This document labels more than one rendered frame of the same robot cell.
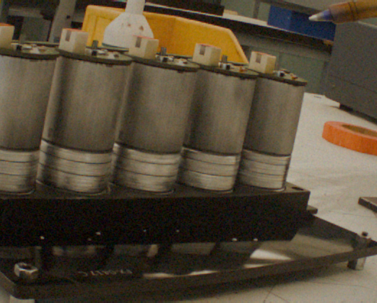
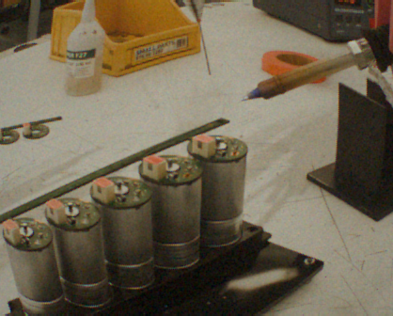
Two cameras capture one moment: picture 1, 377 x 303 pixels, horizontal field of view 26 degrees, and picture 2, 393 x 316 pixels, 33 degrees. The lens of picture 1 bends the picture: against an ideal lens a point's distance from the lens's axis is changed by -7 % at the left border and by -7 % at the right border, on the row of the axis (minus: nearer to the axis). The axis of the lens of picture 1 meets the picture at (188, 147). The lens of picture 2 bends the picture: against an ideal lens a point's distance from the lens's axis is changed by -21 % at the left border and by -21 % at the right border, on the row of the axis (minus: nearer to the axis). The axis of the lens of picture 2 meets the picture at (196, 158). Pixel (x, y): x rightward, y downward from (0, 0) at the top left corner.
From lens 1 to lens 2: 0.11 m
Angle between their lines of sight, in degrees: 15
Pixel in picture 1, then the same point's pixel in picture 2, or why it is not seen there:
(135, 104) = (111, 237)
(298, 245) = (258, 292)
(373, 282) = (318, 294)
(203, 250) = not seen: outside the picture
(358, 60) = not seen: outside the picture
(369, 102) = (292, 14)
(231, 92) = (182, 198)
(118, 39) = (78, 46)
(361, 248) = (306, 276)
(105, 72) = (86, 236)
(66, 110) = (70, 262)
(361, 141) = not seen: hidden behind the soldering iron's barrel
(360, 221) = (309, 209)
